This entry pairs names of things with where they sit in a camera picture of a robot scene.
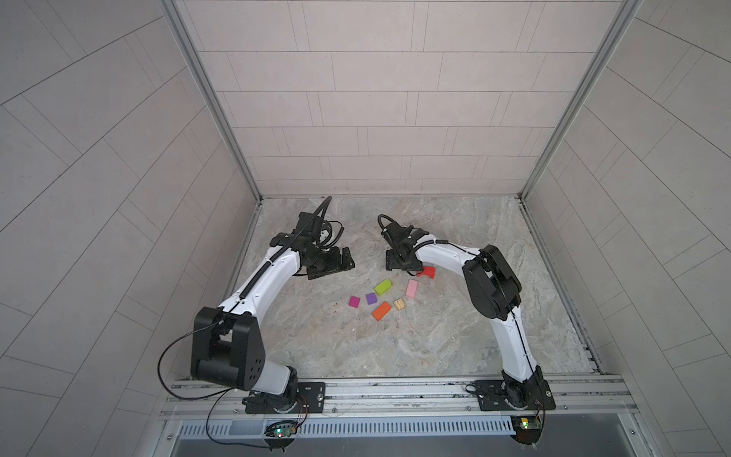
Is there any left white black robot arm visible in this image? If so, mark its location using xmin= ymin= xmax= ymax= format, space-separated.
xmin=190 ymin=233 xmax=355 ymax=412

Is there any aluminium mounting rail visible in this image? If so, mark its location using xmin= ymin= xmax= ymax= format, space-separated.
xmin=153 ymin=374 xmax=639 ymax=420

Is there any purple cube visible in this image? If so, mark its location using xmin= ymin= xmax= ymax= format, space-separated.
xmin=365 ymin=292 xmax=378 ymax=305

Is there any lime green block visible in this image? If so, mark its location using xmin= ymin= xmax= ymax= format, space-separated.
xmin=374 ymin=279 xmax=393 ymax=296

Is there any orange block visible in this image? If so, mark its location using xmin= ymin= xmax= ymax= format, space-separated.
xmin=372 ymin=302 xmax=392 ymax=321

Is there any left aluminium corner post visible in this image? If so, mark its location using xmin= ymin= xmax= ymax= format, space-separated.
xmin=159 ymin=0 xmax=263 ymax=205

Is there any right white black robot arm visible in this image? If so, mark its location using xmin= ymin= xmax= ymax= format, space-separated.
xmin=382 ymin=227 xmax=556 ymax=412

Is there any right corrugated black conduit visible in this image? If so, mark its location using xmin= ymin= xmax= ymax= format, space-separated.
xmin=377 ymin=214 xmax=400 ymax=232

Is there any pink block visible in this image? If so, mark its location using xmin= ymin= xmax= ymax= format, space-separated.
xmin=405 ymin=280 xmax=419 ymax=299

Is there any right aluminium corner post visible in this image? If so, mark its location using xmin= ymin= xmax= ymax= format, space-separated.
xmin=519 ymin=0 xmax=643 ymax=200

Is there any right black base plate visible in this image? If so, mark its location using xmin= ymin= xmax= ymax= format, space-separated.
xmin=464 ymin=380 xmax=556 ymax=411

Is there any corrugated black conduit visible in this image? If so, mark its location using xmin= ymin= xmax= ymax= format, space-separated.
xmin=238 ymin=196 xmax=332 ymax=301
xmin=377 ymin=214 xmax=400 ymax=232

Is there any aluminium corner post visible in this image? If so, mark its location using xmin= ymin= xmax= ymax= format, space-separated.
xmin=159 ymin=0 xmax=263 ymax=205
xmin=519 ymin=0 xmax=643 ymax=200

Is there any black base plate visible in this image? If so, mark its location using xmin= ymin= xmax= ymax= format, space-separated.
xmin=464 ymin=380 xmax=556 ymax=411
xmin=242 ymin=382 xmax=326 ymax=414

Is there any right controller board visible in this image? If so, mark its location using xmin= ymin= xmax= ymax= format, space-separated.
xmin=510 ymin=416 xmax=544 ymax=446

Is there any red arch block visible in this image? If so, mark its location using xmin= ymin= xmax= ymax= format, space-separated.
xmin=417 ymin=267 xmax=436 ymax=279

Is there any controller board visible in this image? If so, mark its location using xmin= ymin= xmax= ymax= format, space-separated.
xmin=510 ymin=416 xmax=544 ymax=446
xmin=264 ymin=421 xmax=298 ymax=442

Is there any left black cable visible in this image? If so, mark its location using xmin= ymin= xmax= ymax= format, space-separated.
xmin=156 ymin=328 xmax=270 ymax=451

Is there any left controller board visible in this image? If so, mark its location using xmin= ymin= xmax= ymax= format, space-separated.
xmin=264 ymin=421 xmax=298 ymax=442

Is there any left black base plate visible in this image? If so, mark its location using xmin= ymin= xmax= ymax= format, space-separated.
xmin=242 ymin=382 xmax=326 ymax=414

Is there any left corrugated black conduit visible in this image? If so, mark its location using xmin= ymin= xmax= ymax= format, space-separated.
xmin=238 ymin=196 xmax=332 ymax=301

